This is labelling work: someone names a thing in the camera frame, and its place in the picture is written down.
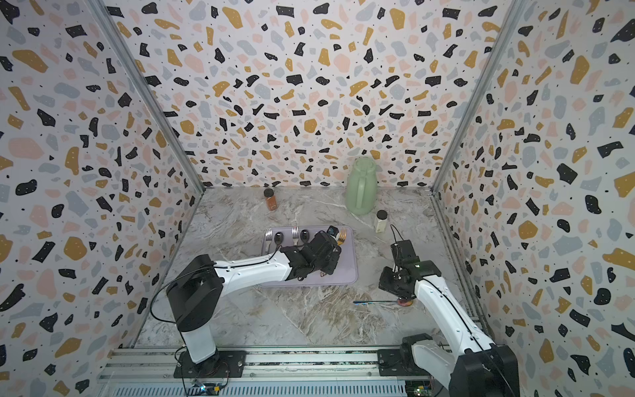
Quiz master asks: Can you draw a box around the gold fork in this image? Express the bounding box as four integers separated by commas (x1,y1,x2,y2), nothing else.
337,229,347,246

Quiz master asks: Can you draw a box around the iridescent spoon blue handle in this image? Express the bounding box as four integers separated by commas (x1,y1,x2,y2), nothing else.
353,299,413,307

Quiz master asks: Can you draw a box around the black spoon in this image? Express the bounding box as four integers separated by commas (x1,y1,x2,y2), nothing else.
299,229,310,244
274,232,284,252

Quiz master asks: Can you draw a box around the lilac placemat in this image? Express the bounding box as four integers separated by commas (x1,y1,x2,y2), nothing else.
259,225,358,287

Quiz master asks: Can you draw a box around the silver fork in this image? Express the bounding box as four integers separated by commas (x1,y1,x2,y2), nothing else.
264,228,273,254

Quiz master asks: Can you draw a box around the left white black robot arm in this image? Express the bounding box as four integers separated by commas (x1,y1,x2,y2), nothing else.
165,227,347,366

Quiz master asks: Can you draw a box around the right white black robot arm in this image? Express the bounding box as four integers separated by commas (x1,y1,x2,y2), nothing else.
379,240,520,396

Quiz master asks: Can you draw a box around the white shaker jar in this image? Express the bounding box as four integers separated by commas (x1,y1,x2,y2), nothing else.
374,210,388,233

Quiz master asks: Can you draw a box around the orange spice jar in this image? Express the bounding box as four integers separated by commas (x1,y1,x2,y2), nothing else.
264,188,278,211

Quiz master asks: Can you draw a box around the green plastic pitcher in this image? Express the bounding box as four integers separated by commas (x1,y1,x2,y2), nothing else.
346,156,378,216

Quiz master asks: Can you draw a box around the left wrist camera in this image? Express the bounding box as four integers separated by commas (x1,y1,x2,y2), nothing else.
327,226,339,240

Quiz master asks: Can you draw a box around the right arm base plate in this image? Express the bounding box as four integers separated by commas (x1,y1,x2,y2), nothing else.
377,346,447,377

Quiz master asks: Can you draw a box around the aluminium rail frame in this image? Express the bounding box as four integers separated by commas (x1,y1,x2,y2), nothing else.
98,345,451,396

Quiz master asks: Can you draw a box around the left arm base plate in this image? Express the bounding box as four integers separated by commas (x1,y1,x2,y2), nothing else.
173,350,247,379

